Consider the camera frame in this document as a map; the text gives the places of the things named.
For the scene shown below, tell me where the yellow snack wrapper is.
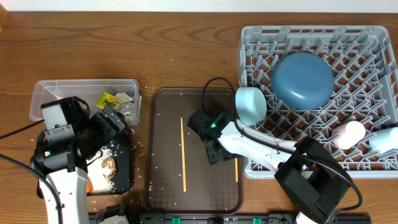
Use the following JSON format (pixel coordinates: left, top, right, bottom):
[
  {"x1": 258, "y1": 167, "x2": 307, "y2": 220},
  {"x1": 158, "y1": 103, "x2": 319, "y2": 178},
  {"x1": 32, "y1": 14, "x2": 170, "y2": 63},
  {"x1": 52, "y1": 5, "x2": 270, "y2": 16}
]
[{"x1": 96, "y1": 91, "x2": 135, "y2": 116}]

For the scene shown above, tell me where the wooden chopstick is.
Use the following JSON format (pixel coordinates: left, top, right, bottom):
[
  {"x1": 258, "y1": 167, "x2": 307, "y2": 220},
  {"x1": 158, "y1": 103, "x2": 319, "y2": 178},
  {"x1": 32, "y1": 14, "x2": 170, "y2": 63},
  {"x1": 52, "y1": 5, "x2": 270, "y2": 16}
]
[
  {"x1": 234, "y1": 158, "x2": 239, "y2": 183},
  {"x1": 180, "y1": 117, "x2": 187, "y2": 193}
]

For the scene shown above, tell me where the white tissue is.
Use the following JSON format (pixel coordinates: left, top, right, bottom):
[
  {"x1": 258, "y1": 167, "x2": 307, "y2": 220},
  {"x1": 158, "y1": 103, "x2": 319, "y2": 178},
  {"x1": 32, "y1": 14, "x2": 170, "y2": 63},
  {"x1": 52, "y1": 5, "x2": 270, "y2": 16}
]
[{"x1": 116, "y1": 93, "x2": 134, "y2": 104}]

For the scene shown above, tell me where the light blue rice bowl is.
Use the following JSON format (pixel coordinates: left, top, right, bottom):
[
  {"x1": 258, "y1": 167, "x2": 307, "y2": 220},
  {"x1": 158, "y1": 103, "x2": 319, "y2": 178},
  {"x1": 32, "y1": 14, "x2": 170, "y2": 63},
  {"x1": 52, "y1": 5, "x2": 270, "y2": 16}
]
[{"x1": 235, "y1": 87, "x2": 267, "y2": 126}]

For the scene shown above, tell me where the orange carrot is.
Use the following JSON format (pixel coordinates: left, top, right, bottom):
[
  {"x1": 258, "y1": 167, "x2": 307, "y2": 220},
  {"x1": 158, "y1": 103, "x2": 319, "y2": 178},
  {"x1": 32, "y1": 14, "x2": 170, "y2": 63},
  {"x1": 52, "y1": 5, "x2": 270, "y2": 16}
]
[{"x1": 86, "y1": 180, "x2": 93, "y2": 194}]

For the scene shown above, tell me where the blue plate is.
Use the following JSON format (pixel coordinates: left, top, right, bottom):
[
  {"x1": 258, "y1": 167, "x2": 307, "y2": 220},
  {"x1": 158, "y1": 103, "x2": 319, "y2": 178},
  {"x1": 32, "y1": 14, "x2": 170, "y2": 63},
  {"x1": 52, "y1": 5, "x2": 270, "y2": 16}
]
[{"x1": 271, "y1": 52, "x2": 334, "y2": 110}]

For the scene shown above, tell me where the pink cup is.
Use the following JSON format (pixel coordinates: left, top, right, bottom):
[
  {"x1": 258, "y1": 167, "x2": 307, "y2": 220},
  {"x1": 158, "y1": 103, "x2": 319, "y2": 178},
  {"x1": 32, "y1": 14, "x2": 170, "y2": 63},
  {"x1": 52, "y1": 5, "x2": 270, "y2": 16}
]
[{"x1": 332, "y1": 121, "x2": 366, "y2": 150}]

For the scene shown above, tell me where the light blue cup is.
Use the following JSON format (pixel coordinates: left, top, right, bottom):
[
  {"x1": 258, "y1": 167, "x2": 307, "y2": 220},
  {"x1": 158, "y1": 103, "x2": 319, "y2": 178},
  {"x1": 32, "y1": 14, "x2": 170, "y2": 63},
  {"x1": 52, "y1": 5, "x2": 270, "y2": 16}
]
[{"x1": 369, "y1": 127, "x2": 398, "y2": 154}]

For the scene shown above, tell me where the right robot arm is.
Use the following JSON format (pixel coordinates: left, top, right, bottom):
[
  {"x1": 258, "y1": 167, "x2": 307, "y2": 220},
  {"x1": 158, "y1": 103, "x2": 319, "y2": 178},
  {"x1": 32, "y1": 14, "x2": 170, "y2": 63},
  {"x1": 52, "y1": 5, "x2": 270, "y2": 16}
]
[{"x1": 187, "y1": 110, "x2": 353, "y2": 223}]

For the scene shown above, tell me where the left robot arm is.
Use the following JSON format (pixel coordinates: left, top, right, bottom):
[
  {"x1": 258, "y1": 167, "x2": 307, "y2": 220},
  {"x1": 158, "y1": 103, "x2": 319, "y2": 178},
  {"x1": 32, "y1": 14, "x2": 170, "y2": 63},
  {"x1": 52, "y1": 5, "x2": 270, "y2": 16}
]
[{"x1": 30, "y1": 96, "x2": 127, "y2": 223}]

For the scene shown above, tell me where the grey dishwasher rack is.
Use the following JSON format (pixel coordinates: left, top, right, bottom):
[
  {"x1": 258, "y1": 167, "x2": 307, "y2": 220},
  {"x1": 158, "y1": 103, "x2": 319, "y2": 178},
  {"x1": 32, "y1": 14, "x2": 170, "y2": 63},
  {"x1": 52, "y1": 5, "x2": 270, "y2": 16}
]
[{"x1": 238, "y1": 26, "x2": 397, "y2": 179}]

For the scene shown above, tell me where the black tray bin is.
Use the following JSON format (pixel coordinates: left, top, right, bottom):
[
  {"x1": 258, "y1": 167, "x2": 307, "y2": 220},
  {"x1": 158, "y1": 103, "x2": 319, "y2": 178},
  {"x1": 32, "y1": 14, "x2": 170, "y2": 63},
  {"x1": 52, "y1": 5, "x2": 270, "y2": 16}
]
[{"x1": 87, "y1": 134, "x2": 132, "y2": 196}]

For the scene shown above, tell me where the clear plastic bin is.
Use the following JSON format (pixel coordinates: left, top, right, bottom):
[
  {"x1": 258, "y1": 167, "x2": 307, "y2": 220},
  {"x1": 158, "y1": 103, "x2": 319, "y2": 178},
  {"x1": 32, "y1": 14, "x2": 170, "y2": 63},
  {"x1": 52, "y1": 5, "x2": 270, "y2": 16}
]
[{"x1": 29, "y1": 79, "x2": 142, "y2": 126}]

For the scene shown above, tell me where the brown food clump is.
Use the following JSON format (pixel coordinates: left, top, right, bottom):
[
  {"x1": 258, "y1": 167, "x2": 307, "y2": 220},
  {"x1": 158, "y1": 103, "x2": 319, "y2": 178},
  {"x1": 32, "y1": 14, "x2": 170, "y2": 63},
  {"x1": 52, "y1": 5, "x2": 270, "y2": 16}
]
[{"x1": 101, "y1": 157, "x2": 117, "y2": 180}]

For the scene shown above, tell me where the brown serving tray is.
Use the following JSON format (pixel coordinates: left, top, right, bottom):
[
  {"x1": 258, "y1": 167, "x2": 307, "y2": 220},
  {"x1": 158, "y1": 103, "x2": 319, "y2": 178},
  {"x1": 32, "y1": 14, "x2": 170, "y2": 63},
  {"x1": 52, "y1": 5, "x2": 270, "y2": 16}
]
[{"x1": 144, "y1": 88, "x2": 243, "y2": 214}]

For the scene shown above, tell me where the white rice pile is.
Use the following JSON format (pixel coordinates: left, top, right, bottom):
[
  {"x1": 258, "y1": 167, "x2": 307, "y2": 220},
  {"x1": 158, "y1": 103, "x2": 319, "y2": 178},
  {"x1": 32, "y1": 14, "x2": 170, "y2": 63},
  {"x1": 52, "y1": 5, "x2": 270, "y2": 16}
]
[{"x1": 87, "y1": 147, "x2": 116, "y2": 195}]

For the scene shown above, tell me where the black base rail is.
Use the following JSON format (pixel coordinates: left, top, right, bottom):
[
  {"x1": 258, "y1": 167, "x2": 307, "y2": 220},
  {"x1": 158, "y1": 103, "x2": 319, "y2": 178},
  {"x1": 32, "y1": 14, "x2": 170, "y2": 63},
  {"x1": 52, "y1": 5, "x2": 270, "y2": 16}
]
[{"x1": 89, "y1": 213, "x2": 372, "y2": 224}]

